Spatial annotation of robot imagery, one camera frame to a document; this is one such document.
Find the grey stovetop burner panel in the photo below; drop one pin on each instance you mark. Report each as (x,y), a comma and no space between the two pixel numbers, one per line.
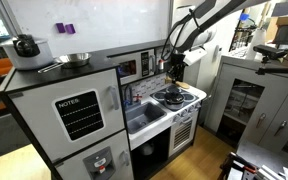
(157,97)

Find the black and red tool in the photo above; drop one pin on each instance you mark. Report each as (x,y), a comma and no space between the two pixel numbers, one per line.
(237,165)

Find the black stereo camera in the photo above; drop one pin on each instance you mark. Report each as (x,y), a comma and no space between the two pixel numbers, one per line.
(269,50)

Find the purple magnet block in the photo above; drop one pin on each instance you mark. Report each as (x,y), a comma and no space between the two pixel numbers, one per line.
(70,28)
(60,27)

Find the fridge door with dispenser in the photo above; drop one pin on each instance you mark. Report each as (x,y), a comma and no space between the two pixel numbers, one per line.
(74,166)

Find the light grey wrist camera box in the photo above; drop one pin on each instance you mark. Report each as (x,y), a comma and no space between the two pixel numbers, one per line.
(194,56)

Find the grey toy stove knob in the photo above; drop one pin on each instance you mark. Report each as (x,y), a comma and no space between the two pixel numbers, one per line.
(191,109)
(197,105)
(184,113)
(177,117)

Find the grey side table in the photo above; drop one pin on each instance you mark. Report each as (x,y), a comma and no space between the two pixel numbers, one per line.
(267,155)

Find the grey toy faucet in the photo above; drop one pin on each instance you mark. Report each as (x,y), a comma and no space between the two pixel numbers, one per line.
(130,95)

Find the steel frying pan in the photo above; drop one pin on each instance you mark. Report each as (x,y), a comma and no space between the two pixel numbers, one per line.
(75,59)

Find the black notes chalkboard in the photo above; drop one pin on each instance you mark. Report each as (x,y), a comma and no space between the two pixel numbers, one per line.
(80,116)

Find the grey toy water dispenser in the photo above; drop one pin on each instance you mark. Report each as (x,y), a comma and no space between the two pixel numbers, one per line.
(97,163)

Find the whiteboard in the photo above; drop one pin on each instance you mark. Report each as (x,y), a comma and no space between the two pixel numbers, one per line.
(117,20)

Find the black glossy kettle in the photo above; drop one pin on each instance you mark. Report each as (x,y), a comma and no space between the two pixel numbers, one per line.
(26,45)

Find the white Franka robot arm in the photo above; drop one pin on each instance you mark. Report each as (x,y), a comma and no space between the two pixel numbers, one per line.
(217,13)

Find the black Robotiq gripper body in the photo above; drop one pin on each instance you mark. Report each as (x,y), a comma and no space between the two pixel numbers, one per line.
(177,63)

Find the fridge door with chalkboard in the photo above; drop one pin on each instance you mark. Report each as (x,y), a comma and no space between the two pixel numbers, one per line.
(34,116)

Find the wooden spoon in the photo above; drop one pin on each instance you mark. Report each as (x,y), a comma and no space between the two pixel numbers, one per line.
(183,85)

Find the small pot with black lid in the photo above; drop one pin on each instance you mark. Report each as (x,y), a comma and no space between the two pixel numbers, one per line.
(174,99)

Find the grey metal cabinet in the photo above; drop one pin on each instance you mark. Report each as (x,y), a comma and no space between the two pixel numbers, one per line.
(284,96)

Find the small beige wooden item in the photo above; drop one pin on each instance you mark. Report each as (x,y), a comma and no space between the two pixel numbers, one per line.
(168,80)

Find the large silver cooking pot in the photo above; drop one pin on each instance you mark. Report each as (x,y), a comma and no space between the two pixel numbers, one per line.
(20,61)

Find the toy play kitchen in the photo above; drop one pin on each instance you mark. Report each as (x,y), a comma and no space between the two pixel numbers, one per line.
(94,66)

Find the toy microwave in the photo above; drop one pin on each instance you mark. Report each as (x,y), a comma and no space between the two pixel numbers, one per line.
(134,58)

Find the grey toy sink basin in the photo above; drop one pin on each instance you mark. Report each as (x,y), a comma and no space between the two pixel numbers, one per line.
(144,116)

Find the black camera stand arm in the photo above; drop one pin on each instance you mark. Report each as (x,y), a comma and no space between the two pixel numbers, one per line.
(280,70)

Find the dark grey floor mat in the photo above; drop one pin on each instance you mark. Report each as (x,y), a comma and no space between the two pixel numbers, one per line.
(0,136)

